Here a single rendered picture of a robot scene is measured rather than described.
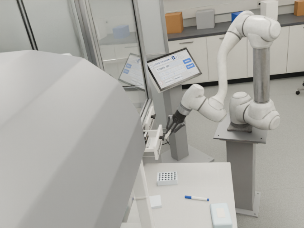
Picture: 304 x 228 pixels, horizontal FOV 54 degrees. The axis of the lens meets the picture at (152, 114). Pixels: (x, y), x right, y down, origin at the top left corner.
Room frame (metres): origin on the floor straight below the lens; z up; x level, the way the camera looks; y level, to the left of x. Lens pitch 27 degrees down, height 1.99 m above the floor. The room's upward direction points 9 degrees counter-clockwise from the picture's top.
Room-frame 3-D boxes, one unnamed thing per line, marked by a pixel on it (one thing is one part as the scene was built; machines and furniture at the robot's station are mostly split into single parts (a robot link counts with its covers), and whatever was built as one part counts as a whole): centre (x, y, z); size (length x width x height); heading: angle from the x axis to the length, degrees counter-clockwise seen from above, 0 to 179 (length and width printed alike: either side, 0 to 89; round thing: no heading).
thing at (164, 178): (1.49, -0.03, 0.78); 0.12 x 0.08 x 0.04; 82
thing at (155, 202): (1.31, 0.09, 0.77); 0.13 x 0.09 x 0.02; 90
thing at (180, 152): (2.70, -0.26, 0.51); 0.50 x 0.45 x 1.02; 32
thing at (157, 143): (1.78, -0.02, 0.87); 0.29 x 0.02 x 0.11; 167
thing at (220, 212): (1.12, -0.27, 0.78); 0.15 x 0.10 x 0.04; 174
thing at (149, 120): (2.12, 0.02, 0.87); 0.29 x 0.02 x 0.11; 167
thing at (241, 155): (1.97, -0.66, 0.38); 0.30 x 0.30 x 0.76; 63
